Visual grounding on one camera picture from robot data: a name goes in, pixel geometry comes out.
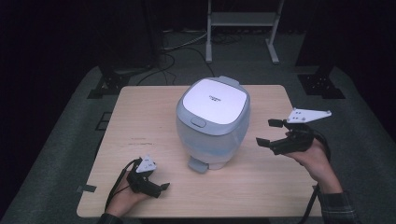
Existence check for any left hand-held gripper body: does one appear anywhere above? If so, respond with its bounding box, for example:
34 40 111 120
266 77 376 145
125 155 158 197

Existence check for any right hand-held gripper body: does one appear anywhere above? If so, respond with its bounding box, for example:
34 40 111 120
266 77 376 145
272 106 332 156

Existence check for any white grey pedal trash bin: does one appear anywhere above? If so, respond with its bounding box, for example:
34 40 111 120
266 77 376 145
176 75 251 175

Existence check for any person's left hand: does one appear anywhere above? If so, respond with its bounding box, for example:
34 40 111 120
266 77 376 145
106 175 151 217

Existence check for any grey tape piece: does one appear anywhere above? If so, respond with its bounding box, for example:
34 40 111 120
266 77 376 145
76 184 98 194

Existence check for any black stand base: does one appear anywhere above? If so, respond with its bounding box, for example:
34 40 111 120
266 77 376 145
87 63 132 100
297 64 346 100

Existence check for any dark floor socket plate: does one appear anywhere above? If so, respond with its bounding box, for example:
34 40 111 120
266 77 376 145
95 111 114 131

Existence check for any white metal stand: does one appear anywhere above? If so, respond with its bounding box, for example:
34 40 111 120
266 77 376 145
205 0 286 65

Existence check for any black floor cable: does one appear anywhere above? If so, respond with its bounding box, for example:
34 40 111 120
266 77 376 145
135 46 217 87

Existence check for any white floor cable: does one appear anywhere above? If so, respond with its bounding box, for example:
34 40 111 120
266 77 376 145
162 29 209 52

